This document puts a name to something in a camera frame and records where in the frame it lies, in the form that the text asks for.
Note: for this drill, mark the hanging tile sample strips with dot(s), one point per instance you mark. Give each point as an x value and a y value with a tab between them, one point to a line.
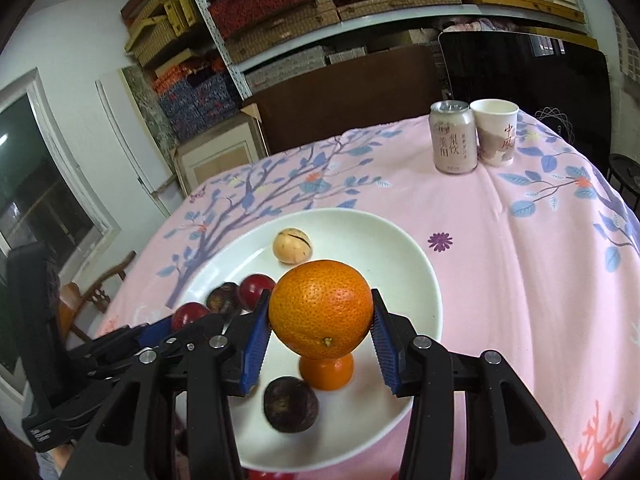
627	50

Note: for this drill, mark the small orange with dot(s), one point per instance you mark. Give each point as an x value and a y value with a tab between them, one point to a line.
327	375

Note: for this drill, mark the beige pepino melon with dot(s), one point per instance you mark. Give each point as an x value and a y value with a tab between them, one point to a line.
292	246

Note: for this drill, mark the person's left forearm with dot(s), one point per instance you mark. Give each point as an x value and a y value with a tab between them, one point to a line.
55	467

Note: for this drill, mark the white plate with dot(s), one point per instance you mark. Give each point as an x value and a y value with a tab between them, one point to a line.
350	240

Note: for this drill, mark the stack of woven flat boxes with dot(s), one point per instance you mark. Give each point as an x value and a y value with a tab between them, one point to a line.
280	25

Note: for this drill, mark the carved wooden chair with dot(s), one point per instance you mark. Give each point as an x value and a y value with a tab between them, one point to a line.
100	290

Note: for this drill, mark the stack of blue patterned boxes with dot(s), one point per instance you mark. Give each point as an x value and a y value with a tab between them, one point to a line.
200	100

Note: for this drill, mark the pale drink can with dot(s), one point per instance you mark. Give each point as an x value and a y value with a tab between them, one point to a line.
452	140

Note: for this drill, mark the black round stool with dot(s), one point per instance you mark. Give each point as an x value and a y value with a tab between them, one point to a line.
625	175

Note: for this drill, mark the large orange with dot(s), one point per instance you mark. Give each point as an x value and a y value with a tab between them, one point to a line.
320	305

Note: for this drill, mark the dark purple mangosteen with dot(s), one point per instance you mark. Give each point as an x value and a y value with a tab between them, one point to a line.
223	299
291	404

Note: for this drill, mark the black glass panel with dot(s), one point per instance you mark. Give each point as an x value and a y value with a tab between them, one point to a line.
525	75

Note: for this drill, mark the brown wooden board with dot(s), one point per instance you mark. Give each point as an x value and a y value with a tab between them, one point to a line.
340	105

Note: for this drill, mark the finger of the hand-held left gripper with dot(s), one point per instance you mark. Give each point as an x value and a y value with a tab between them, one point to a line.
197	332
155	332

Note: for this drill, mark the white metal shelf rack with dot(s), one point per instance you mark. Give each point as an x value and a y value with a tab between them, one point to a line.
350	31

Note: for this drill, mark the white leaning board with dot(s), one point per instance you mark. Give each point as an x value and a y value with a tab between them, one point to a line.
120	125

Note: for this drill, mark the dark window with white frame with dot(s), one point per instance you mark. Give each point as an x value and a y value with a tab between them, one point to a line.
35	185

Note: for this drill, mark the paper cup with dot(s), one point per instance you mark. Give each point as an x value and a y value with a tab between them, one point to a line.
495	135

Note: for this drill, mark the pink printed tablecloth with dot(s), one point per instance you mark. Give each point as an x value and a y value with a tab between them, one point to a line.
500	285

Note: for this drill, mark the cardboard box with framed panel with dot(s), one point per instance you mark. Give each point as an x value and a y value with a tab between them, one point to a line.
215	160

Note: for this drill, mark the red plum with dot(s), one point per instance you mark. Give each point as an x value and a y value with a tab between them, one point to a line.
190	312
255	287

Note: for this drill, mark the stack of yellow woven boxes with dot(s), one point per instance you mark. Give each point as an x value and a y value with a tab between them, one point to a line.
155	35

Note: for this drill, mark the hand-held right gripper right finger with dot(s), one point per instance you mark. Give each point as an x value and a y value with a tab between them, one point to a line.
387	355

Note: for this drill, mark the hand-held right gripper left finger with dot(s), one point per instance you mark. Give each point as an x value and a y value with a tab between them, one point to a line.
255	355

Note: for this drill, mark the grey marble slab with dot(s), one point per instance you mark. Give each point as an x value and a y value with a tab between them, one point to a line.
145	105

